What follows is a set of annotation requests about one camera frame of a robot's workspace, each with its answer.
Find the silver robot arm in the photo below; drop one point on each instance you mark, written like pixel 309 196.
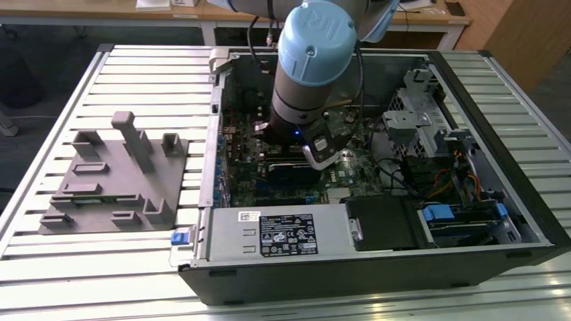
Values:
pixel 313 50

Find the RAM slot white clips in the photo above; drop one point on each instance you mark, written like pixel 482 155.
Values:
pixel 279 156

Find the black graphics card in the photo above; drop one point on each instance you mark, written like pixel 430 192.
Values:
pixel 286 175

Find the round coin battery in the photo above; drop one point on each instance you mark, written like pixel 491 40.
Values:
pixel 350 117

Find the green motherboard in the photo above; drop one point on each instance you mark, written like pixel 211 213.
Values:
pixel 357 174

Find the silver chipset heatsink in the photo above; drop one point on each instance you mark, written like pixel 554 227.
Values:
pixel 339 194

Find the silver drive cage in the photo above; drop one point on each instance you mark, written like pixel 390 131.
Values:
pixel 403 120

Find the grey power supply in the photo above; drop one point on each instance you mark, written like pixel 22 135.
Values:
pixel 233 240

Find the black plastic shroud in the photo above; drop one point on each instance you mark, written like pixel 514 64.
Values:
pixel 383 224

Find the blue latch tab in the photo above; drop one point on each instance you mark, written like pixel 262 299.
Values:
pixel 178 238

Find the blue disk carrier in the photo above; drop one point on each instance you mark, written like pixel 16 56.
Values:
pixel 435 214

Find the grey parts rack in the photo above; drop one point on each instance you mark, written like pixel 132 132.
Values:
pixel 116 187

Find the small white box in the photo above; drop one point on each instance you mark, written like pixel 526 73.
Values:
pixel 183 2

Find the black PC case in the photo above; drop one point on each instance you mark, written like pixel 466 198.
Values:
pixel 357 284

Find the white paper box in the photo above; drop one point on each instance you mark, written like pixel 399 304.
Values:
pixel 151 5

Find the small dark box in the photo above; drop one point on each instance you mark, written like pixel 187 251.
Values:
pixel 455 8

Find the wooden desk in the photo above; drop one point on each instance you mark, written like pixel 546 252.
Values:
pixel 67 11

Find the black round bin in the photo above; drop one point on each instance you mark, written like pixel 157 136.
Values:
pixel 22 77

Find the wooden cabinet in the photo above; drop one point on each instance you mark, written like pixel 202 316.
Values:
pixel 526 33

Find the grey furniture foot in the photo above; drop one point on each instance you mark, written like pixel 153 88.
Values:
pixel 7 127

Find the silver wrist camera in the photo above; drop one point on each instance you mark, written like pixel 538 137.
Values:
pixel 319 147

